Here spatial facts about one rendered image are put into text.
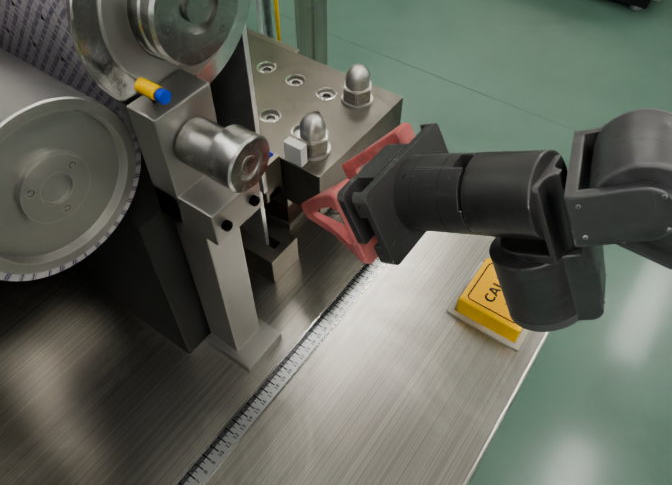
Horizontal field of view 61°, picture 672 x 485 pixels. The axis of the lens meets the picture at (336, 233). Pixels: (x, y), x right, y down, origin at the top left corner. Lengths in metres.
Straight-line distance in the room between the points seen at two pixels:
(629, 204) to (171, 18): 0.28
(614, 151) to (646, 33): 2.77
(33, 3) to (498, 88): 2.24
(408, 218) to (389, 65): 2.18
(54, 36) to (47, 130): 0.06
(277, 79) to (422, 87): 1.80
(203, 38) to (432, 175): 0.18
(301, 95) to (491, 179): 0.35
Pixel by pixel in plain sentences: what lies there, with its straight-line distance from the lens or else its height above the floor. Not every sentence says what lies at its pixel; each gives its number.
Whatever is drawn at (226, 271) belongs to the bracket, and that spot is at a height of 1.04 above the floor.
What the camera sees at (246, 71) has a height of 1.16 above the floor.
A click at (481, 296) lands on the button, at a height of 0.92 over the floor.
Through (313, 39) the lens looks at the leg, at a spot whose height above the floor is 0.66.
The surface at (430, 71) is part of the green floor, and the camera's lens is 2.57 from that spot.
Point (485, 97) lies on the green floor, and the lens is 2.46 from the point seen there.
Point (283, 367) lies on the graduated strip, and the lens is 0.60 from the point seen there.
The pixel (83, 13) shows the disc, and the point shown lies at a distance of 0.36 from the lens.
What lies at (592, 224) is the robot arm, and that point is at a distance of 0.36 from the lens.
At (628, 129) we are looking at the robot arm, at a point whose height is 1.21.
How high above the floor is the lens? 1.43
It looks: 50 degrees down
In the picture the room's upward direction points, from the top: straight up
